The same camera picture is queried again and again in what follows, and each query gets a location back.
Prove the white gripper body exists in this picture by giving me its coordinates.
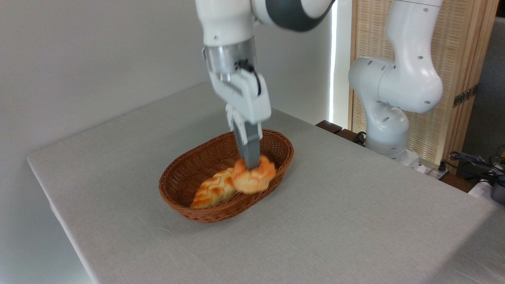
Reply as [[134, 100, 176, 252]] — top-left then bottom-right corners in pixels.
[[208, 71, 272, 123]]

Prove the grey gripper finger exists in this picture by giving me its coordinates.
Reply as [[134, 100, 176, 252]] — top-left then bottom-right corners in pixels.
[[238, 120, 263, 171], [226, 104, 246, 159]]

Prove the round bread bun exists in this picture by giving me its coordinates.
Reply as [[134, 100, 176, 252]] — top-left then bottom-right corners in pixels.
[[231, 155, 277, 194]]

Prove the long braided bread loaf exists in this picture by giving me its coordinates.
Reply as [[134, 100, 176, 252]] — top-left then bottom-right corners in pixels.
[[190, 168, 239, 209]]

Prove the brown wicker basket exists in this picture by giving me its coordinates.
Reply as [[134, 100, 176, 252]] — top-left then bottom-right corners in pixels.
[[159, 128, 295, 224]]

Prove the grey tablecloth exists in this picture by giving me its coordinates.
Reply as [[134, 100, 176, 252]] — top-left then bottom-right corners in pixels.
[[27, 82, 505, 284]]

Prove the wooden slatted folding screen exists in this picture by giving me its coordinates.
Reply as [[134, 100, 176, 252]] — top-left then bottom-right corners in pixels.
[[349, 0, 499, 174]]

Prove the black screen hinge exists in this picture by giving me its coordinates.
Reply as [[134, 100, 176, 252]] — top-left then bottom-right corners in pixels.
[[453, 84, 479, 108]]

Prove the grey metal box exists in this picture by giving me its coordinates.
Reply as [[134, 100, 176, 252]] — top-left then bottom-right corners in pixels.
[[490, 181, 505, 206]]

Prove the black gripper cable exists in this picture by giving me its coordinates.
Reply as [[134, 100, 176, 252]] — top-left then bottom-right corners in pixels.
[[235, 59, 262, 96]]

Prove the black cable bundle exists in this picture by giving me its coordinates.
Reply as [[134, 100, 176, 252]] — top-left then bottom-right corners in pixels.
[[448, 147, 505, 186]]

